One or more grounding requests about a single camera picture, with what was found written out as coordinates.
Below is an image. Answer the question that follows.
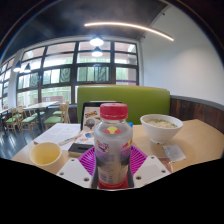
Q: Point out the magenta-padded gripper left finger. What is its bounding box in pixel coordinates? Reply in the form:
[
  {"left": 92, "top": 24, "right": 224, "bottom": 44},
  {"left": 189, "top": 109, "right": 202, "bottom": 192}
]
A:
[{"left": 55, "top": 145, "right": 99, "bottom": 190}]

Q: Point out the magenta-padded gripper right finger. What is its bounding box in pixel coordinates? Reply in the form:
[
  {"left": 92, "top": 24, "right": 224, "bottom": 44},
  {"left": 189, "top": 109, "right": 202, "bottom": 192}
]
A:
[{"left": 127, "top": 145, "right": 172, "bottom": 189}]

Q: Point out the red-capped clear drink bottle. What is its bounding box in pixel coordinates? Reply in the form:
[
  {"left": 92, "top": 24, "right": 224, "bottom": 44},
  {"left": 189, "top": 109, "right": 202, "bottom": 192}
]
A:
[{"left": 93, "top": 102, "right": 134, "bottom": 190}]

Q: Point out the small pink packet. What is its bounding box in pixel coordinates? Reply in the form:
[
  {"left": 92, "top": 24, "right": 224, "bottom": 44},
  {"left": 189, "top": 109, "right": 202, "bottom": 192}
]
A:
[{"left": 159, "top": 157, "right": 174, "bottom": 173}]

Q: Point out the small dark flat box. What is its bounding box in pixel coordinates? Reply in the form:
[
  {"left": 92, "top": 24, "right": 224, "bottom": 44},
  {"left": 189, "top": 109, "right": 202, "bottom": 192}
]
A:
[{"left": 67, "top": 142, "right": 94, "bottom": 158}]

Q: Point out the white paper napkin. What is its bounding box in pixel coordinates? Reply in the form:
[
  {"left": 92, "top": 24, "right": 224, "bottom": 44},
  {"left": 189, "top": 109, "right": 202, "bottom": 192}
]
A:
[{"left": 162, "top": 144, "right": 187, "bottom": 163}]

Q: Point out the cream yellow mug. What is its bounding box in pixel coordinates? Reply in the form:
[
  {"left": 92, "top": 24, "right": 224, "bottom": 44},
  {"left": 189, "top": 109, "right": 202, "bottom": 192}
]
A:
[{"left": 28, "top": 141, "right": 64, "bottom": 168}]

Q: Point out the white ceramic bowl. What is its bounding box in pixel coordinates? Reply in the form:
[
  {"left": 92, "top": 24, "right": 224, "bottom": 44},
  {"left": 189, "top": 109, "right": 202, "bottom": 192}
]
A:
[{"left": 139, "top": 113, "right": 184, "bottom": 145}]

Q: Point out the black-framed tablet with pictures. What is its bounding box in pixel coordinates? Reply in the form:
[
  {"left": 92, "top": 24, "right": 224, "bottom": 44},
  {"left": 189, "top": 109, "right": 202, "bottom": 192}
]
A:
[{"left": 80, "top": 101, "right": 123, "bottom": 132}]

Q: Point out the group of green-seated wooden chairs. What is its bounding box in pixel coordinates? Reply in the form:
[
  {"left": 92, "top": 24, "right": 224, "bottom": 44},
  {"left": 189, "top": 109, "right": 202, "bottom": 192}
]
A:
[{"left": 1, "top": 101, "right": 72, "bottom": 134}]

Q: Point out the green upholstered bench back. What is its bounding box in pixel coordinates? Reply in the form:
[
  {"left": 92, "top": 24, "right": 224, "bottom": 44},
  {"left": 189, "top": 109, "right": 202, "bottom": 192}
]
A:
[{"left": 76, "top": 84, "right": 172, "bottom": 126}]

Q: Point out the light wooden dining table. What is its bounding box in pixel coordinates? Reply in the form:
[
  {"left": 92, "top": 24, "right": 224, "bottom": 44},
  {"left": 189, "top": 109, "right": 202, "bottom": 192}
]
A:
[{"left": 22, "top": 100, "right": 59, "bottom": 129}]

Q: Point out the large black-framed window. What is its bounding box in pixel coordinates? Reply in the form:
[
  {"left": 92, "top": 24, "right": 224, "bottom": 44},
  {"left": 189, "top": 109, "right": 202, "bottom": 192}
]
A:
[{"left": 0, "top": 40, "right": 140, "bottom": 108}]

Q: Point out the dark pendant lamp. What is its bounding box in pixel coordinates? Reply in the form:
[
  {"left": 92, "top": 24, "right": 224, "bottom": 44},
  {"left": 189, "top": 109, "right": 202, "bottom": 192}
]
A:
[
  {"left": 89, "top": 35, "right": 105, "bottom": 47},
  {"left": 91, "top": 46, "right": 104, "bottom": 58},
  {"left": 12, "top": 60, "right": 22, "bottom": 73},
  {"left": 22, "top": 62, "right": 32, "bottom": 74}
]

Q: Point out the curved linear ceiling light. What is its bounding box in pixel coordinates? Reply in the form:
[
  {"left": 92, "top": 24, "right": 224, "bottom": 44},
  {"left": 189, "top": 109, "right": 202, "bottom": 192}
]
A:
[{"left": 83, "top": 21, "right": 175, "bottom": 42}]

